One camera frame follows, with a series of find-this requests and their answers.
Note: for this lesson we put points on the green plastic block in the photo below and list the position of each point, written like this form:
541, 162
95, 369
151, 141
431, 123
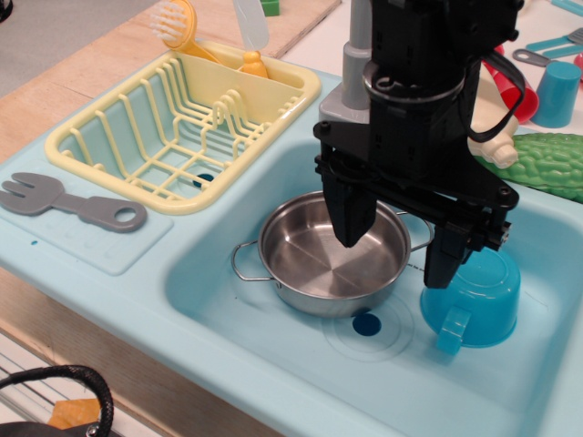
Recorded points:
271, 7

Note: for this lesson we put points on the light blue toy sink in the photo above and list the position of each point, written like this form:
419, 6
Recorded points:
169, 290

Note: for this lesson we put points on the blue plastic cup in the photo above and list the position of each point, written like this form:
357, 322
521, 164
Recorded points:
557, 93

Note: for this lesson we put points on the grey toy faucet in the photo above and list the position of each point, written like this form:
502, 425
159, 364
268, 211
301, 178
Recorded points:
349, 102

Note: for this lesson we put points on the red plastic cup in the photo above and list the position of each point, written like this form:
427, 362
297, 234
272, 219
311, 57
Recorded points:
510, 94

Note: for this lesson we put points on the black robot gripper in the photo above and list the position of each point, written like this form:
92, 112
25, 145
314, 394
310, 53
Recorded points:
413, 154

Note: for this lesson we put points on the green bitter gourd toy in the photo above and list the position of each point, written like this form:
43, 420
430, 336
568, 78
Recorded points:
548, 162

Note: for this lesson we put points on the yellow dish brush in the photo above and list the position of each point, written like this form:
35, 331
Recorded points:
175, 24

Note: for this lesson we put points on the orange tape piece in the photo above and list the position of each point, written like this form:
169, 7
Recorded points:
72, 413

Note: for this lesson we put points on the yellow handled white spatula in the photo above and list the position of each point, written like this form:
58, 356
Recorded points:
254, 33

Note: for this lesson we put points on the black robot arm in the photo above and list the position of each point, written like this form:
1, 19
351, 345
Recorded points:
425, 43

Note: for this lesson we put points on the cream plastic detergent bottle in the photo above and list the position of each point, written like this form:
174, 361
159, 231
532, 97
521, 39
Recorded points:
489, 109

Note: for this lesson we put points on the blue plastic mug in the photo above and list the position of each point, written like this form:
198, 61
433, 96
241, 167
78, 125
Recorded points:
478, 308

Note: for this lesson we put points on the grey toy utensil handle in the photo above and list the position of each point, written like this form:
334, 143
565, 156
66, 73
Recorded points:
531, 58

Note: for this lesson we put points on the yellow plastic drying rack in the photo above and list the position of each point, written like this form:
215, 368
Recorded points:
180, 131

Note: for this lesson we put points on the grey plastic toy fork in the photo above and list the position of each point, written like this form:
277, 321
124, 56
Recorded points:
32, 194

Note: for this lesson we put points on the teal toy spatula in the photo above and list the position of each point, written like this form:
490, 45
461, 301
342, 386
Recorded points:
568, 45

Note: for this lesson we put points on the stainless steel pot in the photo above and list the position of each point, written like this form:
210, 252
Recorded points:
314, 273

